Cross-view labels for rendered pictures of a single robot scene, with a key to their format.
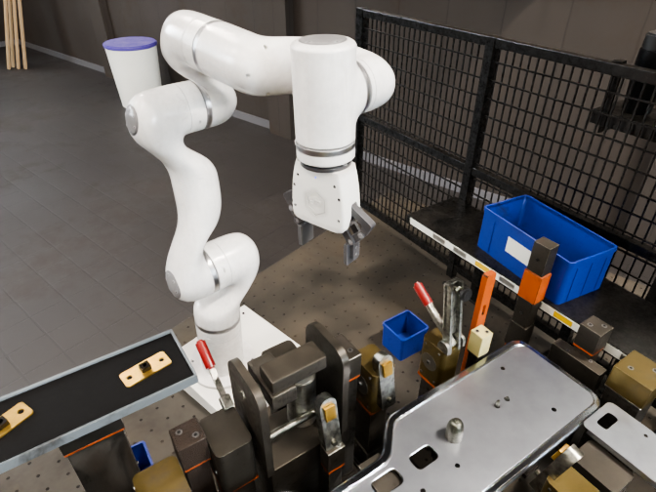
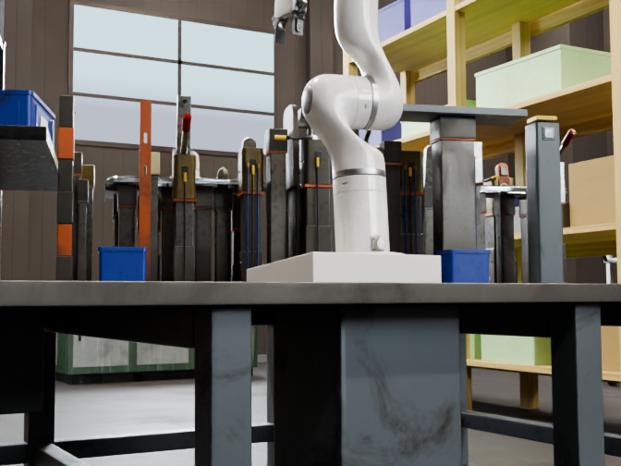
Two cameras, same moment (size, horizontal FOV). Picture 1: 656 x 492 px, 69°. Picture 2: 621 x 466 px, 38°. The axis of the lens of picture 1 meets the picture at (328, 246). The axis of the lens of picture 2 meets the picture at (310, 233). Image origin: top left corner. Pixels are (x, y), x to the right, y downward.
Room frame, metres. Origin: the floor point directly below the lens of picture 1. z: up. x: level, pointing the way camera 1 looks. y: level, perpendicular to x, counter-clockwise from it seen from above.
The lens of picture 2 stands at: (2.90, 0.92, 0.67)
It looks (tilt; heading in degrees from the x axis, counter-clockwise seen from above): 4 degrees up; 201
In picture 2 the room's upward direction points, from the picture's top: straight up
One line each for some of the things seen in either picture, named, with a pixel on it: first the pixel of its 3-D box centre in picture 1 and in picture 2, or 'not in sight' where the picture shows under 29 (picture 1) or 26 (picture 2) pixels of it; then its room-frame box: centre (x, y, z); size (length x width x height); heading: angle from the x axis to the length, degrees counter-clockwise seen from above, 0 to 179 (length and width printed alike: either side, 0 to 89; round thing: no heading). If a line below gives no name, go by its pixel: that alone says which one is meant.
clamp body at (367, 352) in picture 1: (365, 411); (251, 219); (0.70, -0.09, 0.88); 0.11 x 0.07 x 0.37; 34
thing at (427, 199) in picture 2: not in sight; (429, 237); (0.33, 0.31, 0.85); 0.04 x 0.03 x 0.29; 124
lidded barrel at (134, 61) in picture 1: (137, 73); not in sight; (5.68, 2.20, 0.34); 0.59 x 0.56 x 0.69; 50
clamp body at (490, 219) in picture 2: not in sight; (495, 235); (-0.12, 0.42, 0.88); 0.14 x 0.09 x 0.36; 34
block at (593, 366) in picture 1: (560, 397); (82, 235); (0.76, -0.57, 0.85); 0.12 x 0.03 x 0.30; 34
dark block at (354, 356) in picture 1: (340, 414); (275, 208); (0.67, -0.03, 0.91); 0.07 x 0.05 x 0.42; 34
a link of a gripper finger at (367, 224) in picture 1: (351, 215); not in sight; (0.62, -0.04, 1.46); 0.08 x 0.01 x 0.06; 53
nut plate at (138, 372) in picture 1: (144, 367); not in sight; (0.58, 0.32, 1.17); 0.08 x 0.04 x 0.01; 133
